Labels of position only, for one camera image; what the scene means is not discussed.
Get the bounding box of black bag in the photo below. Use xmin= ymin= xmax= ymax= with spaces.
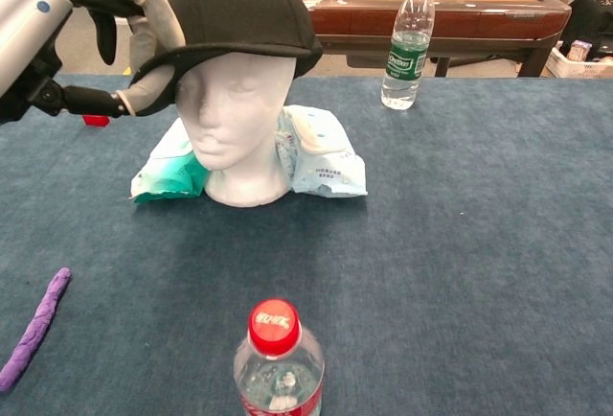
xmin=557 ymin=0 xmax=613 ymax=62

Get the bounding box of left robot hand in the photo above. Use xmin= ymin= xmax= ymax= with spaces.
xmin=0 ymin=0 xmax=188 ymax=125

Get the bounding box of green wet wipes pack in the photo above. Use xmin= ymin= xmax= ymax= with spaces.
xmin=129 ymin=117 xmax=212 ymax=204

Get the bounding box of blue table cloth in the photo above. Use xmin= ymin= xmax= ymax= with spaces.
xmin=0 ymin=71 xmax=613 ymax=416

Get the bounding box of brown mahjong table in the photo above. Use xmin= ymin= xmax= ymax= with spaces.
xmin=275 ymin=0 xmax=573 ymax=79

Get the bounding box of purple clay stick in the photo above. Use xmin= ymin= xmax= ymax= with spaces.
xmin=0 ymin=266 xmax=73 ymax=392

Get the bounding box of red cap water bottle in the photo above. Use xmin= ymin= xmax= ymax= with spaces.
xmin=233 ymin=297 xmax=326 ymax=416

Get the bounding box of white foam mannequin head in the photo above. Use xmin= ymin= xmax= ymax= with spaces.
xmin=174 ymin=46 xmax=298 ymax=207

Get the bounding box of black baseball cap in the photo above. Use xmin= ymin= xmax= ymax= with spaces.
xmin=127 ymin=0 xmax=325 ymax=118

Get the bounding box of green label water bottle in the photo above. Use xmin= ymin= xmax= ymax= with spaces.
xmin=380 ymin=0 xmax=437 ymax=111

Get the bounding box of white plastic basket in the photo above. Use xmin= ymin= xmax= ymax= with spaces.
xmin=545 ymin=46 xmax=613 ymax=80

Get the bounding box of blue wet wipes pack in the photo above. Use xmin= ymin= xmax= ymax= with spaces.
xmin=275 ymin=104 xmax=369 ymax=197

